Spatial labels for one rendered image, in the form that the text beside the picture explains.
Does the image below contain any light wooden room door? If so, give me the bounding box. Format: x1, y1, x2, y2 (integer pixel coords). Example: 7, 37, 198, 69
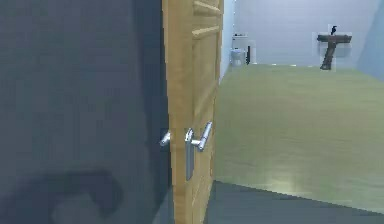
161, 0, 225, 224

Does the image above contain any white toilet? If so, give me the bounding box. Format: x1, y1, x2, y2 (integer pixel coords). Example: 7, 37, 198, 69
230, 32, 250, 67

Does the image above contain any silver lever door handle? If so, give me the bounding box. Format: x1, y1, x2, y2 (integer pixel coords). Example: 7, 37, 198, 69
159, 131, 171, 147
184, 121, 213, 182

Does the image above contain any brown wooden pedestal table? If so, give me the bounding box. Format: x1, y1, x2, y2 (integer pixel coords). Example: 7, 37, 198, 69
316, 33, 353, 71

